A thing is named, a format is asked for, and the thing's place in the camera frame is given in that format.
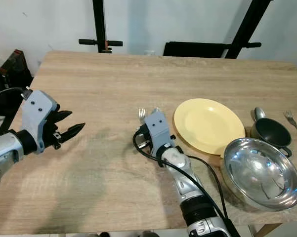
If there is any black upright stand with handles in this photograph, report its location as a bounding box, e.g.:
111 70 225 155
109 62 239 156
79 0 124 53

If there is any yellow plate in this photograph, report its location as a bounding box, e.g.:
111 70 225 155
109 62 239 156
173 98 250 157

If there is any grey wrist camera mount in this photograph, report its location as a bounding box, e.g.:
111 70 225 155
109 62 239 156
145 109 172 149
21 89 59 152

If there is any black slanted bench frame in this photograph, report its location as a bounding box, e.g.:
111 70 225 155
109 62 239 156
163 0 273 60

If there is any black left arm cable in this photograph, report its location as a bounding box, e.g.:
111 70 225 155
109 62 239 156
0 87 28 107

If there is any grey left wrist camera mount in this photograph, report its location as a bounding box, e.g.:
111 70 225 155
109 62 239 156
21 89 59 152

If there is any shiny steel bowl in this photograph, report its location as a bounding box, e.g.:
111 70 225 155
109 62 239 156
223 138 297 212

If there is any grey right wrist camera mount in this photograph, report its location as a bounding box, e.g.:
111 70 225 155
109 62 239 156
145 109 172 149

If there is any black red box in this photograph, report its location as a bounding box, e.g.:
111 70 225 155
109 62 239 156
0 49 34 90

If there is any dark green mug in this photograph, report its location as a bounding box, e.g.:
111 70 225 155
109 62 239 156
250 118 294 158

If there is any steel fork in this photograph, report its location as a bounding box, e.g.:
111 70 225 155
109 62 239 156
284 110 297 144
138 108 148 125

